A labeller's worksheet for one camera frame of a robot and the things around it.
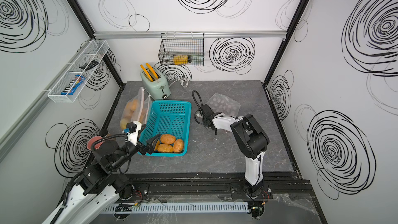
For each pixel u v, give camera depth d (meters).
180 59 0.87
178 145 0.83
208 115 0.77
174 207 0.77
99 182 0.49
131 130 0.55
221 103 1.06
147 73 0.99
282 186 0.75
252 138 0.51
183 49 0.99
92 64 0.81
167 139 0.86
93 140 0.81
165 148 0.83
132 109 0.96
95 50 0.92
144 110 0.88
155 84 1.00
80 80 0.72
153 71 1.02
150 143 0.60
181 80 1.20
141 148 0.59
